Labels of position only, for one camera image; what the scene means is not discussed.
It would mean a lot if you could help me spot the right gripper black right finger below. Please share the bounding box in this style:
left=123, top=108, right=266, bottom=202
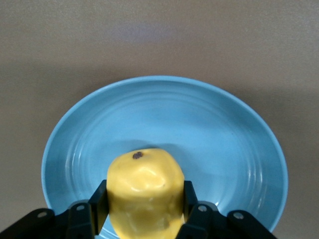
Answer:
left=175, top=180, right=279, bottom=239

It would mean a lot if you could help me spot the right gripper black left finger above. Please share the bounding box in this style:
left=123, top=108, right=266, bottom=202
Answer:
left=0, top=179, right=111, bottom=239

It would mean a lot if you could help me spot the yellow potato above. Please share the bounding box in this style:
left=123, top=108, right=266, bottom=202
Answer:
left=106, top=147, right=186, bottom=239

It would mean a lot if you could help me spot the light blue round plate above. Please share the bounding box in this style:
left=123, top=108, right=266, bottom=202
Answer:
left=41, top=75, right=289, bottom=239

